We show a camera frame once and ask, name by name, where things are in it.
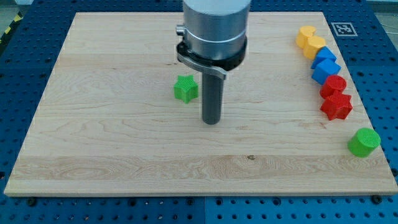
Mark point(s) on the blue cube block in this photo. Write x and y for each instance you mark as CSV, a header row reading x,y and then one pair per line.
x,y
325,69

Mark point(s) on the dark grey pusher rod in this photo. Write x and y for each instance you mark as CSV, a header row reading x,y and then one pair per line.
x,y
212,95

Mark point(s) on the green star block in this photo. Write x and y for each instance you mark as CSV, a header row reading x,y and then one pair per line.
x,y
186,88

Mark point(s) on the blue wedge block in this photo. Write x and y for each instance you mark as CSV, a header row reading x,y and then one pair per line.
x,y
323,54

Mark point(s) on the red cylinder block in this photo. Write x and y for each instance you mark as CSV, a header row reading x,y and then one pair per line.
x,y
332,84

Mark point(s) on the silver robot arm cylinder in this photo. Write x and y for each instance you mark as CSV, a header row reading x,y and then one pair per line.
x,y
213,35

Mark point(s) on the yellow hexagon block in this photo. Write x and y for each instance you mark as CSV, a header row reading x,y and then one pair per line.
x,y
312,46

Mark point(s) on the white fiducial marker tag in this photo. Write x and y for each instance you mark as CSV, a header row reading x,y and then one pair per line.
x,y
344,29

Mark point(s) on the yellow black hazard tape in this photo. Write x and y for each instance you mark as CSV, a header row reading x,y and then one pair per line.
x,y
10,30

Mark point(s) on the green cylinder block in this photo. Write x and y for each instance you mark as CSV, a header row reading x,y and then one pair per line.
x,y
364,142

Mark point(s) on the red star block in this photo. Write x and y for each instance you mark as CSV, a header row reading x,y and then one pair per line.
x,y
337,106

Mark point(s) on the yellow heart block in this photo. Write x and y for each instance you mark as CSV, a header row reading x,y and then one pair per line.
x,y
304,33

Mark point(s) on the wooden board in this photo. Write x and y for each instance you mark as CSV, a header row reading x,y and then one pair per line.
x,y
108,124

